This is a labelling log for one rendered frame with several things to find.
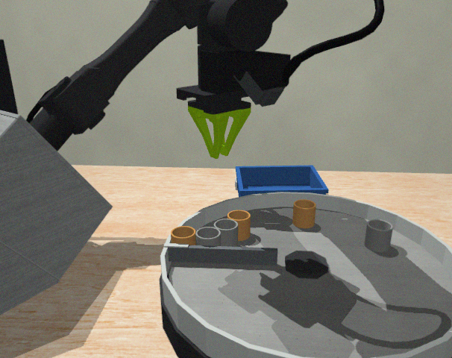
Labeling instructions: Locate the bronze bushing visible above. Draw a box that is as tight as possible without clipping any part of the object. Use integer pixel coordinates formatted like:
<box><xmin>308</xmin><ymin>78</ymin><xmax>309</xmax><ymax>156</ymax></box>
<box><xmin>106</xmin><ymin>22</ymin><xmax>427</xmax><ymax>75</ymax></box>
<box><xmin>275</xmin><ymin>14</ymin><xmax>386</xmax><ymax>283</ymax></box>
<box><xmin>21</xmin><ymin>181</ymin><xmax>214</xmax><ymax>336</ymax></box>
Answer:
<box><xmin>171</xmin><ymin>226</ymin><xmax>196</xmax><ymax>245</ymax></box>
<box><xmin>292</xmin><ymin>199</ymin><xmax>316</xmax><ymax>228</ymax></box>
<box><xmin>227</xmin><ymin>210</ymin><xmax>251</xmax><ymax>241</ymax></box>

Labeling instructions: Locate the blue tray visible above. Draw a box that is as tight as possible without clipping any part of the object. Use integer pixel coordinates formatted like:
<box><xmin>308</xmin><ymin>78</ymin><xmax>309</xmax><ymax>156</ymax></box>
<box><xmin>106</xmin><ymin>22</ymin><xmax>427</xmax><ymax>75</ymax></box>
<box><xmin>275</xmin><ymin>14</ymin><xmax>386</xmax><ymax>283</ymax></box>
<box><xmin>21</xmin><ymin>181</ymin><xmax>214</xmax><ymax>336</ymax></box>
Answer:
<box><xmin>236</xmin><ymin>166</ymin><xmax>329</xmax><ymax>197</ymax></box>

